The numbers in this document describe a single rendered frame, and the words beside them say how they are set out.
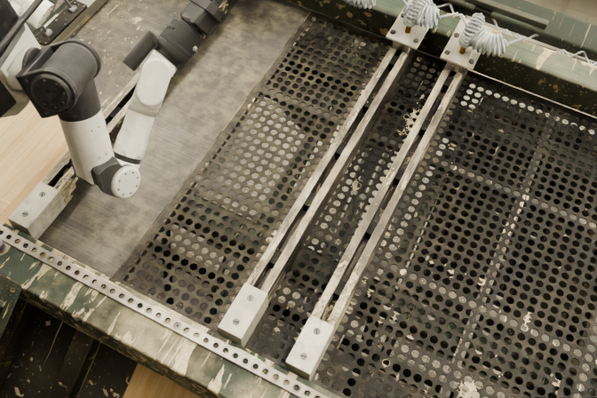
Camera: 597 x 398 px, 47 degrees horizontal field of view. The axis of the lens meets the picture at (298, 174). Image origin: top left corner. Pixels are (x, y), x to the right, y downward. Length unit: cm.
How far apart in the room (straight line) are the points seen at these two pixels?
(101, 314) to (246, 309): 33
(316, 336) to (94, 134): 65
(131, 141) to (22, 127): 53
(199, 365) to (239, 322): 13
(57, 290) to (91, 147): 38
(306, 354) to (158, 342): 33
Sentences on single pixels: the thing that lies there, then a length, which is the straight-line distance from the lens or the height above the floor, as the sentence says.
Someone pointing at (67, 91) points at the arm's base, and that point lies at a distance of 141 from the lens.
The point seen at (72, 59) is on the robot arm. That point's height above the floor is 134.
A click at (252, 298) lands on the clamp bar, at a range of 162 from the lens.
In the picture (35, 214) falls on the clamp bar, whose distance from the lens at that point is 182.
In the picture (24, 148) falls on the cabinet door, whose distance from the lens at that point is 202.
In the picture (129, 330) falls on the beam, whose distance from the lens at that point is 165.
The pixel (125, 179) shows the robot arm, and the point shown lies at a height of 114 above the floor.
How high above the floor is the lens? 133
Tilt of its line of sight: 1 degrees down
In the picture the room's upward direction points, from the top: 24 degrees clockwise
